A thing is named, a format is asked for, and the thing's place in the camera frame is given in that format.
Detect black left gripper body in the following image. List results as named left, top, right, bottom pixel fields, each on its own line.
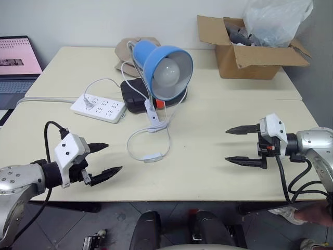
left=68, top=158, right=93, bottom=187

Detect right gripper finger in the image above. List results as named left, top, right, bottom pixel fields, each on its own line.
left=225, top=124, right=260, bottom=135
left=224, top=156, right=264, bottom=169

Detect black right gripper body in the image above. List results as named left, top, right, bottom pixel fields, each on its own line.
left=256, top=124, right=287, bottom=170

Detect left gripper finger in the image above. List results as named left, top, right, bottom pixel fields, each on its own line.
left=90, top=166, right=123, bottom=186
left=88, top=142, right=110, bottom=155

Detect white cable plug connector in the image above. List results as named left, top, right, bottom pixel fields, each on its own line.
left=83, top=94, right=95, bottom=109

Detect blue clip desk lamp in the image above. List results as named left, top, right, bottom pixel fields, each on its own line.
left=127, top=40, right=195, bottom=134

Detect white power strip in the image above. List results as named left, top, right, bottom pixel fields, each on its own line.
left=70, top=94, right=127, bottom=124

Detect black box with orange button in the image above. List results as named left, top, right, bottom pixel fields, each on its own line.
left=120, top=79, right=188, bottom=114

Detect white crumpled cloth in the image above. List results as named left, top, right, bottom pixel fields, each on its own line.
left=267, top=206, right=305, bottom=226

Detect dark rounded shape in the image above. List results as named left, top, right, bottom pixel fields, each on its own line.
left=194, top=210, right=237, bottom=247
left=129, top=210, right=162, bottom=250

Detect brown cardboard box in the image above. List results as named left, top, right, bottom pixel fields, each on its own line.
left=196, top=15, right=313, bottom=80

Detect person's bare leg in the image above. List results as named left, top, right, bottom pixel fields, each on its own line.
left=295, top=204, right=333, bottom=228

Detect dark items in cardboard box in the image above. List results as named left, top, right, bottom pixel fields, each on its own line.
left=224, top=21, right=259, bottom=46

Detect white light bulb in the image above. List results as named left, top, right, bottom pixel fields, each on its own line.
left=152, top=58, right=181, bottom=87

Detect beige shoe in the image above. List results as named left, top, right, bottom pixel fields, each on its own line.
left=300, top=237, right=327, bottom=250

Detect clear plastic bag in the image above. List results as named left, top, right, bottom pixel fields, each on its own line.
left=242, top=0, right=314, bottom=48

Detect grey laptop with pink screen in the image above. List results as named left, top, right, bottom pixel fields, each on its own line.
left=0, top=35, right=44, bottom=110

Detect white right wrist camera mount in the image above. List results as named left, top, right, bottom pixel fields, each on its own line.
left=259, top=112, right=288, bottom=147

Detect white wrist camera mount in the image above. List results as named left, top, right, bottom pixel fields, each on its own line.
left=259, top=112, right=288, bottom=147
left=54, top=133, right=91, bottom=189

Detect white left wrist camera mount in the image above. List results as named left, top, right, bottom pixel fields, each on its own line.
left=54, top=133, right=91, bottom=189

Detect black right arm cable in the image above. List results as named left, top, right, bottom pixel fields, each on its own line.
left=275, top=153, right=333, bottom=204

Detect white lamp cord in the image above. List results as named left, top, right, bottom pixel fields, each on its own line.
left=84, top=60, right=188, bottom=163

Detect white inline cord switch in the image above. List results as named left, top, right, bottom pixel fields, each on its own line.
left=143, top=153, right=164, bottom=164

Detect grey power strip cable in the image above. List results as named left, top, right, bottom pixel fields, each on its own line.
left=16, top=96, right=79, bottom=105

